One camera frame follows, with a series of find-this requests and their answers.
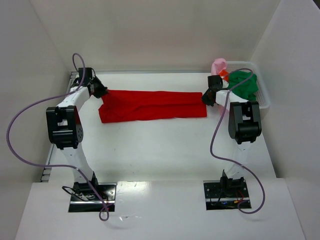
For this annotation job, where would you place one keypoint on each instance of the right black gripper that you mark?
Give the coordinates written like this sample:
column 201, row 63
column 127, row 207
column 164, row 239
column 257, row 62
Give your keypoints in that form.
column 207, row 97

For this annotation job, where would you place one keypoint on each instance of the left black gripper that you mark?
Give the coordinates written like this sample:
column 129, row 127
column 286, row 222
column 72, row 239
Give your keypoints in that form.
column 100, row 88

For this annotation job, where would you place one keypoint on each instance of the red t-shirt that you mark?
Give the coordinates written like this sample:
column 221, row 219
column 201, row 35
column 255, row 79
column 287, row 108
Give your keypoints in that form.
column 128, row 105

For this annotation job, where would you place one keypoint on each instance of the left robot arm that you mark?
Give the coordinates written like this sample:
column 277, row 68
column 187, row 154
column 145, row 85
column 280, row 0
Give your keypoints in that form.
column 65, row 131

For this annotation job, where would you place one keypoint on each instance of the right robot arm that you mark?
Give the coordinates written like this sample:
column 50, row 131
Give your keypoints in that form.
column 244, row 121

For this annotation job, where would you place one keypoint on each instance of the orange t-shirt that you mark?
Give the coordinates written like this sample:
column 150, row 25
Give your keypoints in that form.
column 224, row 75

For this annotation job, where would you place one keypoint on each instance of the pink t-shirt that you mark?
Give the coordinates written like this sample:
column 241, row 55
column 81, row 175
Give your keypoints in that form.
column 219, row 65

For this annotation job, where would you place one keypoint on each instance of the green t-shirt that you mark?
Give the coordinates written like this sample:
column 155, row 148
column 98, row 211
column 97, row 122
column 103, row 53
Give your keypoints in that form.
column 247, row 89

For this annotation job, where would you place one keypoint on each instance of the white plastic basket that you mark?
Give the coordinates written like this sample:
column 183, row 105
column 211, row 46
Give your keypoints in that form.
column 262, row 95

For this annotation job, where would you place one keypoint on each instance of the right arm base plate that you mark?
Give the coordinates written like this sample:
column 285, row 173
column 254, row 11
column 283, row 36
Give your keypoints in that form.
column 228, row 198

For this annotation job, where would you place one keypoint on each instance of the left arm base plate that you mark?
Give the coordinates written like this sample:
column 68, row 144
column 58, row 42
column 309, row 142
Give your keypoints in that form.
column 100, row 200

